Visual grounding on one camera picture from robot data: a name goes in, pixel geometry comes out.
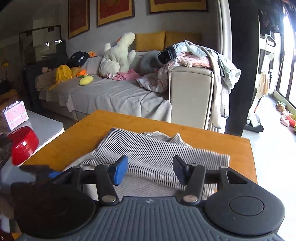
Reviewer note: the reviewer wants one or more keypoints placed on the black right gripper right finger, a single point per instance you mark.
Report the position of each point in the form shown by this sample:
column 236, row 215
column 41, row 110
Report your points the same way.
column 191, row 176

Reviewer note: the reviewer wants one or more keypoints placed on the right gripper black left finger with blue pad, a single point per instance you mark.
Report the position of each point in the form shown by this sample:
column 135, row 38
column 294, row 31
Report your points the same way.
column 107, row 176

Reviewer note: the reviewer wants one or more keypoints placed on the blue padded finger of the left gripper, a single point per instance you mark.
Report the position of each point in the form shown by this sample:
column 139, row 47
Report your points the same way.
column 38, row 173

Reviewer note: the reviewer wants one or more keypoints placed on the striped white black garment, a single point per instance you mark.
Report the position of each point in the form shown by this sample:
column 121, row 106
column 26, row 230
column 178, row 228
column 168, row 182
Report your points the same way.
column 150, row 161

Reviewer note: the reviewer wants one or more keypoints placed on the pile of clothes on armrest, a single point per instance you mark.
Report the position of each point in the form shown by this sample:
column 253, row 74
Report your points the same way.
column 225, row 73

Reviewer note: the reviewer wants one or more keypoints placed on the red glossy bowl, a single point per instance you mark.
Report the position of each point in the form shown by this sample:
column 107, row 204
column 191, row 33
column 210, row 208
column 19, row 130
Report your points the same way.
column 24, row 143

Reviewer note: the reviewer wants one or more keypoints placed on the white side table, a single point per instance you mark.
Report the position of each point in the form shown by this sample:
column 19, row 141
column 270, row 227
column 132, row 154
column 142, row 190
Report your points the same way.
column 46, row 130

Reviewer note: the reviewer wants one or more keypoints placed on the pink checkered case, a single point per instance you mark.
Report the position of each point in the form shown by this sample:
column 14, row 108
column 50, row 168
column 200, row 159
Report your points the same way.
column 14, row 115

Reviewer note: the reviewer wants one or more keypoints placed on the beige sofa with grey cover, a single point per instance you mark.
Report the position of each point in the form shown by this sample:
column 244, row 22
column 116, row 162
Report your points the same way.
column 187, row 100

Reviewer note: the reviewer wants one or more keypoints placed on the white upright vacuum cleaner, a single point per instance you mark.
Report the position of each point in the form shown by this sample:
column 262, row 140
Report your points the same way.
column 253, row 123

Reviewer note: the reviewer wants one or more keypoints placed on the yellow oval plush toy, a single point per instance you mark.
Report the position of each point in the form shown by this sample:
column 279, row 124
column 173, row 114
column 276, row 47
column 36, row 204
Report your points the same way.
column 86, row 80

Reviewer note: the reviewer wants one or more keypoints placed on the crumpled light blanket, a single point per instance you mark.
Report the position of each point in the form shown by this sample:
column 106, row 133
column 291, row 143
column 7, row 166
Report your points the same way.
column 154, row 82

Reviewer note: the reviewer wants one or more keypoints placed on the yellow duck plush toy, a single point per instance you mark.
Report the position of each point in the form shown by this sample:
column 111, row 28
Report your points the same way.
column 63, row 73

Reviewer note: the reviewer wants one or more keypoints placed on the pink cloth on sofa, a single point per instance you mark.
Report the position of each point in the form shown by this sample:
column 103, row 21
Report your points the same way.
column 130, row 75

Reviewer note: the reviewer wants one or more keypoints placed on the white plush duck toy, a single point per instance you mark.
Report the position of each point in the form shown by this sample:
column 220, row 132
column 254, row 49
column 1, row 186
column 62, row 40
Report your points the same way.
column 118, row 58

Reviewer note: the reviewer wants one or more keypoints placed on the black cap with lettering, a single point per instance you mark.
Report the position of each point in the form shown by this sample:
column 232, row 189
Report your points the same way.
column 78, row 59

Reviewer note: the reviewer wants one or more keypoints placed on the grey neck pillow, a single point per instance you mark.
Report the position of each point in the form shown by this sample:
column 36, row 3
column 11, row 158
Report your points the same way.
column 150, row 63

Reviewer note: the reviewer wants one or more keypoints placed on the glass fish tank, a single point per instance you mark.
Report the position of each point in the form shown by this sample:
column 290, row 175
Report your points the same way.
column 40, row 44

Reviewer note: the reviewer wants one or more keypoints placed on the yellow cushion right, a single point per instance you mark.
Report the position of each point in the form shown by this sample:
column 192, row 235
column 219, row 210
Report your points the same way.
column 176, row 37

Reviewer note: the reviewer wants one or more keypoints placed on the yellow cushion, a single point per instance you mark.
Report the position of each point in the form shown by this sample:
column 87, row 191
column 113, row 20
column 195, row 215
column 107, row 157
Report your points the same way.
column 150, row 41
column 176, row 37

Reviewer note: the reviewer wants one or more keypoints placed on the yellow cushion left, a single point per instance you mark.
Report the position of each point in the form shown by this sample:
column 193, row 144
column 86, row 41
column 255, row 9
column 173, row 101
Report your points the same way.
column 150, row 41

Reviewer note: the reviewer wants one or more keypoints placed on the red gold framed picture middle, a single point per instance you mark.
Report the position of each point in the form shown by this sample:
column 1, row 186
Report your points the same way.
column 109, row 11

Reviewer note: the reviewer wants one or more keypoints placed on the red gold framed picture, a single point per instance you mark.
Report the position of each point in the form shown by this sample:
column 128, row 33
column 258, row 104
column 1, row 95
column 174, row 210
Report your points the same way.
column 109, row 11
column 78, row 17
column 159, row 6

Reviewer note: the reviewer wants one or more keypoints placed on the red gold framed picture left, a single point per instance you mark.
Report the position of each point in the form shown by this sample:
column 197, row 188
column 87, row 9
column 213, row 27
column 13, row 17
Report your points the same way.
column 78, row 17

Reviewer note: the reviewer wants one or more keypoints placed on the red gold framed picture right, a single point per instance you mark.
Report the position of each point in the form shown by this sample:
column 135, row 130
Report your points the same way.
column 159, row 6

